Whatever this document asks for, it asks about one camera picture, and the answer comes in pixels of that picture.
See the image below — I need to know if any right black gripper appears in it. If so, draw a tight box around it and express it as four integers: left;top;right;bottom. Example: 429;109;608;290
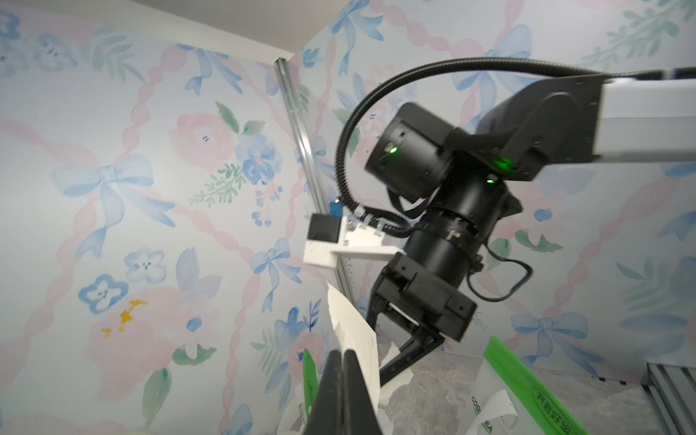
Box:
366;253;477;386

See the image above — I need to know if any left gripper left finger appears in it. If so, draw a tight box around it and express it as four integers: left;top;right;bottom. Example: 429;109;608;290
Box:
304;350;343;435

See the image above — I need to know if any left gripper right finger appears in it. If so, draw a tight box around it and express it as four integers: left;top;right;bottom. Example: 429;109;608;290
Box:
342;350;382;435

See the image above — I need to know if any green white paper bag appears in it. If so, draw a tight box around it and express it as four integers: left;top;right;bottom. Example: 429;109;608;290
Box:
458;337;587;435
303;349;318;418

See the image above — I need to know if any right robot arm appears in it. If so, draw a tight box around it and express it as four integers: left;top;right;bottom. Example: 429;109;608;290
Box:
359;69;695;382

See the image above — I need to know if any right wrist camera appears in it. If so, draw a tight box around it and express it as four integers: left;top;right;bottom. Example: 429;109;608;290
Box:
303;214;401;269

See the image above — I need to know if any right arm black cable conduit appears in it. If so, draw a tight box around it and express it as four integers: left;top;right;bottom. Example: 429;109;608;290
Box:
333;56;696;237

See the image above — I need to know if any right aluminium corner post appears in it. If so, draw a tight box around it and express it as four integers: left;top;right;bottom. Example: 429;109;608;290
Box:
273;56;360;306

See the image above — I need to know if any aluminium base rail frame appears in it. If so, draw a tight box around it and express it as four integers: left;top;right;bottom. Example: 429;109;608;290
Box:
592;361;696;435

